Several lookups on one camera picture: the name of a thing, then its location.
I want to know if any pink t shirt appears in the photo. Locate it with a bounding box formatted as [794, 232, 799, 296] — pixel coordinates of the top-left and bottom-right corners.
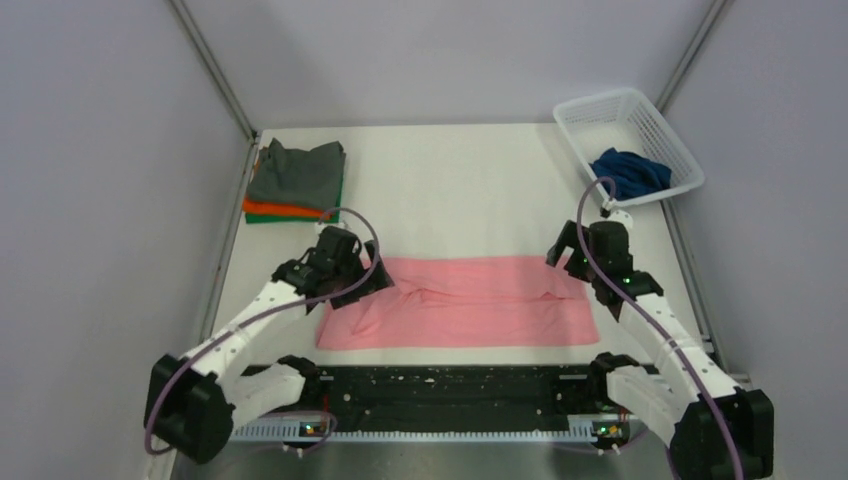
[316, 256, 600, 351]

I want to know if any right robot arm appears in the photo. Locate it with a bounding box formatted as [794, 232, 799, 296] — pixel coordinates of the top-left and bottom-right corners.
[546, 212, 775, 479]

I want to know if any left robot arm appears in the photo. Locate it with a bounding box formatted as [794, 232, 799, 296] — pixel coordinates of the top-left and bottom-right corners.
[143, 225, 392, 464]

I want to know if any folded green t shirt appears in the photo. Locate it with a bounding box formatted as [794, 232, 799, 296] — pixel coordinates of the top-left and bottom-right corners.
[244, 172, 343, 214]

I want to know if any crumpled blue t shirt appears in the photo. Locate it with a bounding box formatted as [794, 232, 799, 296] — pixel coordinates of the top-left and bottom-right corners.
[590, 148, 672, 201]

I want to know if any folded grey t shirt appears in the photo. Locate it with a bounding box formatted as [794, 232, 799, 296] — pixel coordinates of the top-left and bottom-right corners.
[246, 139, 346, 212]

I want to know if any folded orange t shirt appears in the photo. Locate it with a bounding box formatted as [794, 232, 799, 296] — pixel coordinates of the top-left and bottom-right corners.
[242, 197, 323, 224]

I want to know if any white plastic basket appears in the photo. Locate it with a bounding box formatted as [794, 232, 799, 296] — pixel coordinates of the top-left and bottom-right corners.
[553, 88, 705, 208]

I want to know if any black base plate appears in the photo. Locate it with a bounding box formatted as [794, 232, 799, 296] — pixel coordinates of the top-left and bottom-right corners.
[293, 365, 635, 434]

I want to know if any white slotted cable duct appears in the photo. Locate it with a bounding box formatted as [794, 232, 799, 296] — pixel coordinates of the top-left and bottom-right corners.
[228, 418, 598, 445]

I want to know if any left aluminium frame post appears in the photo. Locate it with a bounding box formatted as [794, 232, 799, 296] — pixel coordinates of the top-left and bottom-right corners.
[165, 0, 257, 140]

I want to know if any aluminium frame post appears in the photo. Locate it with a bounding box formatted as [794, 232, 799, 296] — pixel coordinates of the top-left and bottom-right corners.
[654, 0, 734, 114]
[165, 0, 257, 140]

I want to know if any right aluminium frame post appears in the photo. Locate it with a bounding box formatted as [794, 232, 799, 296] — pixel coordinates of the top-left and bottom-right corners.
[654, 0, 734, 114]

